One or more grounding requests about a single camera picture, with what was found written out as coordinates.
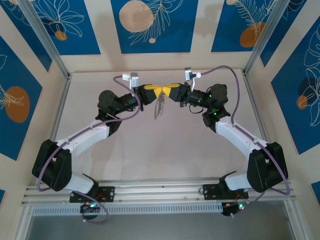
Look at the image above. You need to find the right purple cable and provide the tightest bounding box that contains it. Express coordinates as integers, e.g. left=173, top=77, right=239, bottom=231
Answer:
left=200, top=65, right=292, bottom=218

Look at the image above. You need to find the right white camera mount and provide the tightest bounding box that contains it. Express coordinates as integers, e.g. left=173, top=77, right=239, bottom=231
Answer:
left=189, top=71, right=202, bottom=93

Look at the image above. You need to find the aluminium side rail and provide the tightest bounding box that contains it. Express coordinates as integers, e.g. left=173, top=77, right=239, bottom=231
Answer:
left=241, top=71, right=273, bottom=146
left=48, top=73, right=73, bottom=143

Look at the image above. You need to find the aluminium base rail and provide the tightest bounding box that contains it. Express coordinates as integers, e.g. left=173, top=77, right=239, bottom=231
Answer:
left=21, top=177, right=300, bottom=207

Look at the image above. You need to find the slotted grey cable duct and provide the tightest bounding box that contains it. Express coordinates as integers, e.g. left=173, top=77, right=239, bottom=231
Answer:
left=31, top=202, right=225, bottom=216

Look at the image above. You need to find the aluminium frame leg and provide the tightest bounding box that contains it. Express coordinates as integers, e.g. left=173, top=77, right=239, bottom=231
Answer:
left=283, top=199, right=306, bottom=240
left=13, top=204, right=35, bottom=240

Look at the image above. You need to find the aluminium frame post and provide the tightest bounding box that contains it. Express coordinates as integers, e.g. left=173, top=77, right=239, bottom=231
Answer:
left=23, top=0, right=73, bottom=81
left=242, top=0, right=289, bottom=76

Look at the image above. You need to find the control board with LED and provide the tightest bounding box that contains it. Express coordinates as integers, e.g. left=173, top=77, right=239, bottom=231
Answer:
left=221, top=201, right=250, bottom=218
left=79, top=201, right=102, bottom=215

